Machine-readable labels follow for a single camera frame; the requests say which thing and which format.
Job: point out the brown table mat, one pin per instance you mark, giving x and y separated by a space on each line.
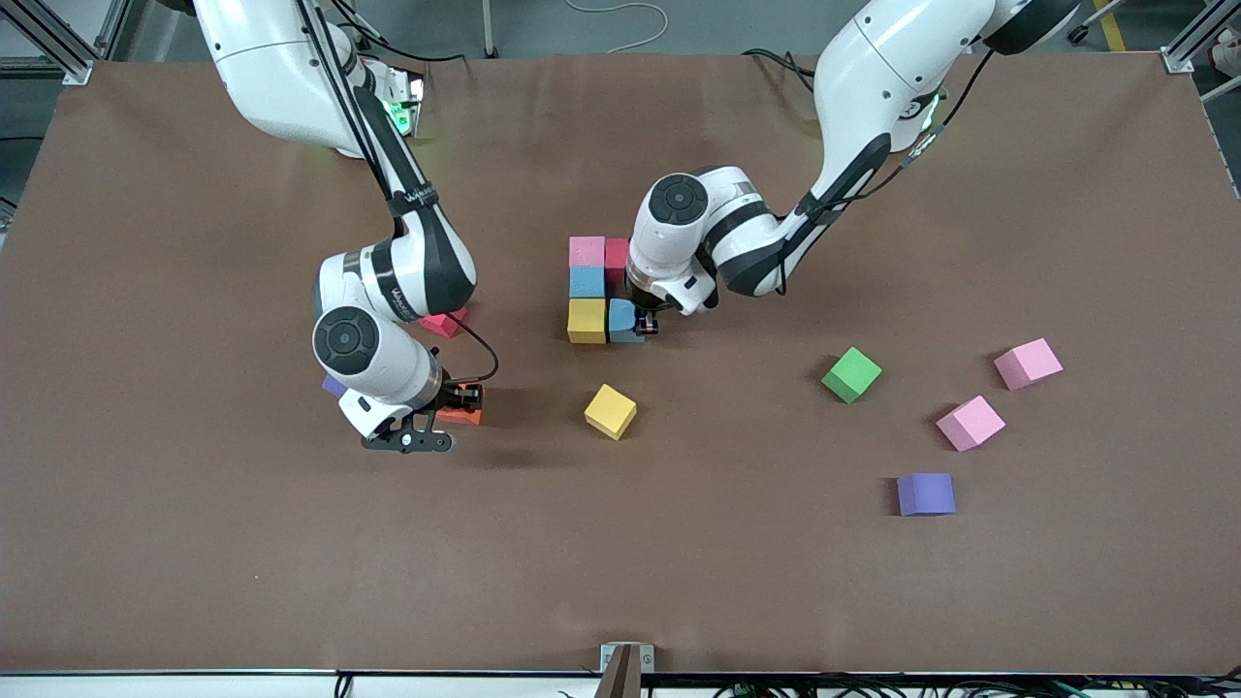
620 562

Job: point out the aluminium frame post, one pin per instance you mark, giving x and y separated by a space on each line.
1178 58
78 73

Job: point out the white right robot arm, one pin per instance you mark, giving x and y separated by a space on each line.
388 281

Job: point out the purple foam cube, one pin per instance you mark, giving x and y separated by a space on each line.
926 494
333 386

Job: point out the white table edge strip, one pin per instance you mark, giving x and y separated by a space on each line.
145 686

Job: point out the orange foam cube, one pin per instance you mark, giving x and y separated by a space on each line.
463 418

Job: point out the red foam cube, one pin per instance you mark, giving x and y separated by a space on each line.
444 325
617 257

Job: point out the green foam cube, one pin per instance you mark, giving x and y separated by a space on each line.
853 374

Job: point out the dark vertical frame beam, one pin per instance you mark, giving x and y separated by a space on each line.
121 24

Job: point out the yellow foam cube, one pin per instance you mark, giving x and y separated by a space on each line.
611 412
587 321

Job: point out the blue foam cube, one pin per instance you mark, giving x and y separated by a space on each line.
620 323
587 282

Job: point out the pink foam cube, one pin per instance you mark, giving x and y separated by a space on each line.
970 424
587 252
1028 364

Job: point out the metal table edge bracket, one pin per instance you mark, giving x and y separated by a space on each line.
625 669

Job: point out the thin metal stand leg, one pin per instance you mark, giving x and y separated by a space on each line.
490 29

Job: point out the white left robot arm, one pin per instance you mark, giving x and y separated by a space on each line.
679 233

